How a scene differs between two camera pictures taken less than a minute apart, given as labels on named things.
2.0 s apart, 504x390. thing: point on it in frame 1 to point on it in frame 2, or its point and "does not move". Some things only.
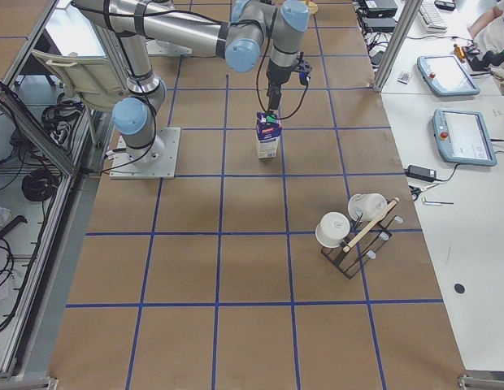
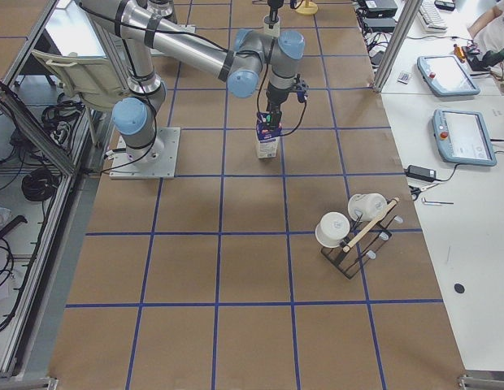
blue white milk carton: (268, 129) does not move
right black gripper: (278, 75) to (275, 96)
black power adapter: (421, 173) does not move
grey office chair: (93, 78) does not move
